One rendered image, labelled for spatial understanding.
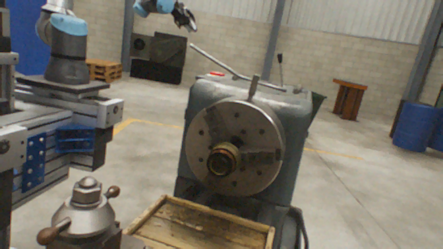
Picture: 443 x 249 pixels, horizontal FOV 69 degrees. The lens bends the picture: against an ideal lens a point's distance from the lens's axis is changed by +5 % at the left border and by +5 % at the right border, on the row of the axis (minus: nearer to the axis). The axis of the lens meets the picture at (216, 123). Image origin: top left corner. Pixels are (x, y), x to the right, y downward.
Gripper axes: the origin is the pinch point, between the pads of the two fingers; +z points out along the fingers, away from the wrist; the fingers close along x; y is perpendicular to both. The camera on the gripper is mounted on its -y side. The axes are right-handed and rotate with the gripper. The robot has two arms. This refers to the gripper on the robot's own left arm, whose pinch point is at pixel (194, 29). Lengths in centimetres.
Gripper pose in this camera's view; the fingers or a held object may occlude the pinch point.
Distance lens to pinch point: 176.8
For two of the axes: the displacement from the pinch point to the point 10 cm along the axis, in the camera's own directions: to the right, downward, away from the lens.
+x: 8.4, -4.0, -3.7
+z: 5.3, 4.8, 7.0
